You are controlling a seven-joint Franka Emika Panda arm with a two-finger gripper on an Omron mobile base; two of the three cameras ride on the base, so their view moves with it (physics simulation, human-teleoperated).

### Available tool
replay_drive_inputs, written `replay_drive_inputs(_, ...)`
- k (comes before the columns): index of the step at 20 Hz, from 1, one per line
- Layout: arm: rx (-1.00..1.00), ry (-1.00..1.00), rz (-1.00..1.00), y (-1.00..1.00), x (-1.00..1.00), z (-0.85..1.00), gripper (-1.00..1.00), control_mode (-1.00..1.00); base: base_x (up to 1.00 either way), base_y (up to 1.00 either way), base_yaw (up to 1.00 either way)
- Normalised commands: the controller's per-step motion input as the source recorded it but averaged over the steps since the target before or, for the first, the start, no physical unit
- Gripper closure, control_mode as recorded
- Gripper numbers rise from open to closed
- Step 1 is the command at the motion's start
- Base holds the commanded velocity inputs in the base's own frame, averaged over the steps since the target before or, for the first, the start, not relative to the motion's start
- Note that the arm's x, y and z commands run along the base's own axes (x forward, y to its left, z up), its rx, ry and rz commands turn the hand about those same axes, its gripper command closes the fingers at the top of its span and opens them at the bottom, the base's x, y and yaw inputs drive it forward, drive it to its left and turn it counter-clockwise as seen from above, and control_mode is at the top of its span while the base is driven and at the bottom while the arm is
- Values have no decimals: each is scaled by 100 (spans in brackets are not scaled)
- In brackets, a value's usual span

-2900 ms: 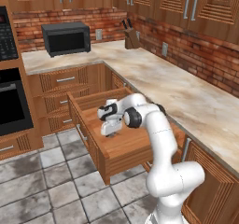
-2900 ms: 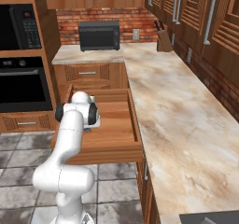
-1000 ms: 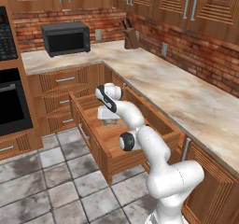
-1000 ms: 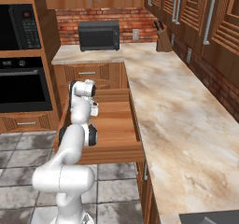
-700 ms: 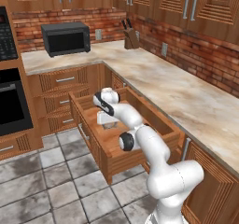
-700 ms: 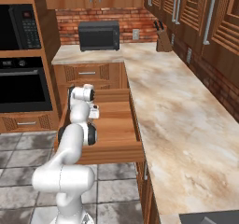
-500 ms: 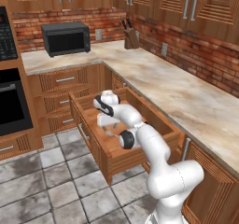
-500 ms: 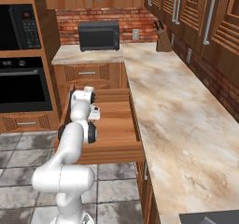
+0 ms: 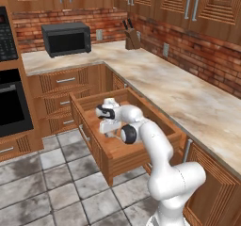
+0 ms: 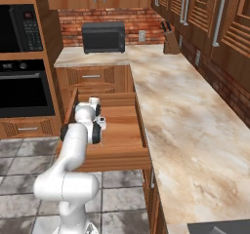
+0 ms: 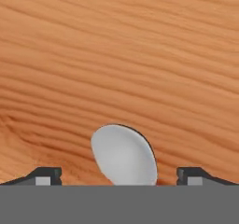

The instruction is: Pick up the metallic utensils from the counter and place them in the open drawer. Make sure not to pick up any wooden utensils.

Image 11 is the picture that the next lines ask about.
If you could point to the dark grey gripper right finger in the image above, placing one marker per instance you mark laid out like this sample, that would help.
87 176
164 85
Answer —
193 175

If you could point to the grey metal spoon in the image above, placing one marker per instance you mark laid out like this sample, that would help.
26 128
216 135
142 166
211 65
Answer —
124 156

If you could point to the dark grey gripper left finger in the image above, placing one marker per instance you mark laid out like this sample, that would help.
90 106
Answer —
46 175

